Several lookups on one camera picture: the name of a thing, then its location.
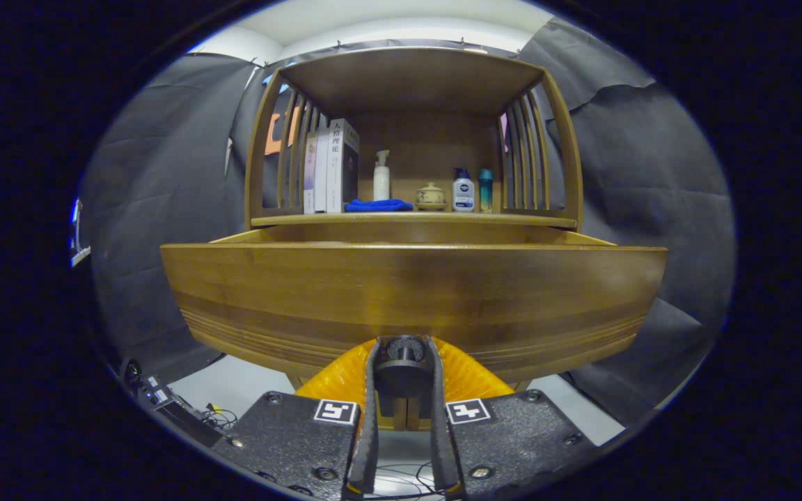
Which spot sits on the lavender book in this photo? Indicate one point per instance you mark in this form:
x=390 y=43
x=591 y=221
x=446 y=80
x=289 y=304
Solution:
x=309 y=177

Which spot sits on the blue folded cloth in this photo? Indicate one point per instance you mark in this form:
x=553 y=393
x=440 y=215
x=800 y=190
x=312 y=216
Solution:
x=376 y=205

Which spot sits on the white lotion bottle blue cap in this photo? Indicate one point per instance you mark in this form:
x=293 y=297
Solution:
x=463 y=195

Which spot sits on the white book with dark cover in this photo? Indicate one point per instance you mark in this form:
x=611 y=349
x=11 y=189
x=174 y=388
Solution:
x=345 y=167

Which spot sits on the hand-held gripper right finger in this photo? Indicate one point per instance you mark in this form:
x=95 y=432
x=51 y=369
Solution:
x=437 y=431

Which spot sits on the wooden drawer with black knob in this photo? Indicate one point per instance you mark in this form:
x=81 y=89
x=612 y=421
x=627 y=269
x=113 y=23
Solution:
x=408 y=292

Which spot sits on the plain white book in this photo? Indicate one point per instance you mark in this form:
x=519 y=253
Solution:
x=321 y=174

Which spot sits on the white object at room edge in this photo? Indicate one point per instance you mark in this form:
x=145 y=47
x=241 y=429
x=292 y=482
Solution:
x=78 y=243

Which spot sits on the wooden cabinet with slatted sides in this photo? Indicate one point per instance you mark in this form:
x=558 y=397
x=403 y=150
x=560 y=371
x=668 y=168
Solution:
x=408 y=76

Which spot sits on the beige lidded ceramic teacup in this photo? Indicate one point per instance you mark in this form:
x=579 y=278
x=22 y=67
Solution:
x=431 y=196

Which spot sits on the wooden cabinet door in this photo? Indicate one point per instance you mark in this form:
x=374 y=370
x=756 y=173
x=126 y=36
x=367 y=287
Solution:
x=422 y=412
x=390 y=412

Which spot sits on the teal slim bottle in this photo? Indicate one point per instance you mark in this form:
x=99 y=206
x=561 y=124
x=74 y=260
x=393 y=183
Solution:
x=485 y=191

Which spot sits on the wooden countertop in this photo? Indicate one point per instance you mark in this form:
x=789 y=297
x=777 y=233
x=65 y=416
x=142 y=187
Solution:
x=415 y=217

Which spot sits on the white pump bottle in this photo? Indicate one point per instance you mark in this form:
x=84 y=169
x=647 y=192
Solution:
x=381 y=184

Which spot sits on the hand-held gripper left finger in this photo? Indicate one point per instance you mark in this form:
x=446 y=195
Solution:
x=371 y=431

